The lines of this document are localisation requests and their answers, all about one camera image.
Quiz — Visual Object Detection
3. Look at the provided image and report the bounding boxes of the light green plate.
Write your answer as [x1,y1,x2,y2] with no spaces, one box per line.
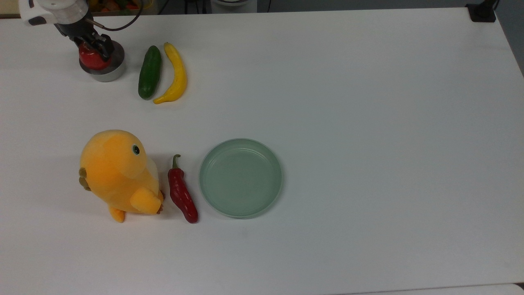
[199,138,283,219]

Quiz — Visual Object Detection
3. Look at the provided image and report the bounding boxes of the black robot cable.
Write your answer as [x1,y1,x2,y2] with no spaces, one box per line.
[86,0,145,32]

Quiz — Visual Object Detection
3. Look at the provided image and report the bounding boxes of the yellow banana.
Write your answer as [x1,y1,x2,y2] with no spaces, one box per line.
[153,42,188,104]

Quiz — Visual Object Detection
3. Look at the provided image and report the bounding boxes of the basket of toy fruit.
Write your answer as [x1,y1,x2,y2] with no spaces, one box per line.
[88,0,159,15]

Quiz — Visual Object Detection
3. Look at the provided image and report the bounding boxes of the red chili pepper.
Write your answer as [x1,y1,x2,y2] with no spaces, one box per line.
[167,154,199,224]

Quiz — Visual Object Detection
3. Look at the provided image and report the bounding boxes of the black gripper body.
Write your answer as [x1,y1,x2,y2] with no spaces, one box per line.
[54,16,104,45]

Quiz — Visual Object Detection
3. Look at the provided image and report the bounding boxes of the red tomato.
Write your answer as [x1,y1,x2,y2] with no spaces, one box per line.
[79,42,111,70]

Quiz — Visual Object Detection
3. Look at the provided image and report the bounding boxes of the orange plush toy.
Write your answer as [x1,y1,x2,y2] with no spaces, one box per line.
[79,129,165,224]

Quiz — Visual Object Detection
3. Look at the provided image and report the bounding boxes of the green cucumber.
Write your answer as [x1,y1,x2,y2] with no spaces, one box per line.
[138,45,163,100]

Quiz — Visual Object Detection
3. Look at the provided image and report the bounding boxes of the grey bowl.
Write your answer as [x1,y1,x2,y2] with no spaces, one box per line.
[79,40,126,83]

